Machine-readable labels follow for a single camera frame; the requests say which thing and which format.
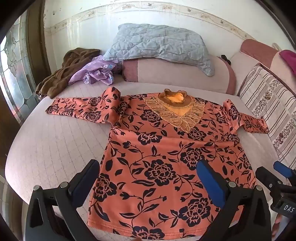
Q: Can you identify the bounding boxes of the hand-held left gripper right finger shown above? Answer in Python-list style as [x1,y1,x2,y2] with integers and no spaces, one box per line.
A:
[196,159,271,241]

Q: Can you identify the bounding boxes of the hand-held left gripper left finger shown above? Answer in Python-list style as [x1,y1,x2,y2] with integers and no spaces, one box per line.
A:
[25,159,100,241]

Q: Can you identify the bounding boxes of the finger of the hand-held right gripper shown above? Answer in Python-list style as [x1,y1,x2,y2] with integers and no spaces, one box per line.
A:
[273,161,296,179]
[255,166,282,193]

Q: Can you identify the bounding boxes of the orange black floral blouse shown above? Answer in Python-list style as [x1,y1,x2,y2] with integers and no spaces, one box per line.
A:
[46,87,270,241]

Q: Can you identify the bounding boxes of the person's right hand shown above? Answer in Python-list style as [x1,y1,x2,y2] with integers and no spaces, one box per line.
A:
[272,213,282,235]

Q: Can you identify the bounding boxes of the white quilted bed cover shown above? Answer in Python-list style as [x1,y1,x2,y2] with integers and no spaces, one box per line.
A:
[5,76,296,241]

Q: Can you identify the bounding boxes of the striped floral cushion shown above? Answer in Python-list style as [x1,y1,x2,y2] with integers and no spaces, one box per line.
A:
[239,65,296,169]

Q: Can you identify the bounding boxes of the brown garment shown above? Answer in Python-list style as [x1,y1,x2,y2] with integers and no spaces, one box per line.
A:
[35,47,101,99]

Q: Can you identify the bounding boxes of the magenta cloth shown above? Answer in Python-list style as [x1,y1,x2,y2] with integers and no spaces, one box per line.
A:
[279,50,296,77]

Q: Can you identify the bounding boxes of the purple floral garment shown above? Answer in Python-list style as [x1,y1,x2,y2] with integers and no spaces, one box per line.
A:
[69,55,122,86]

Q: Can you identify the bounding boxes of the leaded glass window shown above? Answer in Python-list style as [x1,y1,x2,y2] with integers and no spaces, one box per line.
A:
[0,16,40,121]

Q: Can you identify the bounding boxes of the grey quilted blanket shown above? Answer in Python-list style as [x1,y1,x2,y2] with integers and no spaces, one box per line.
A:
[102,23,215,77]

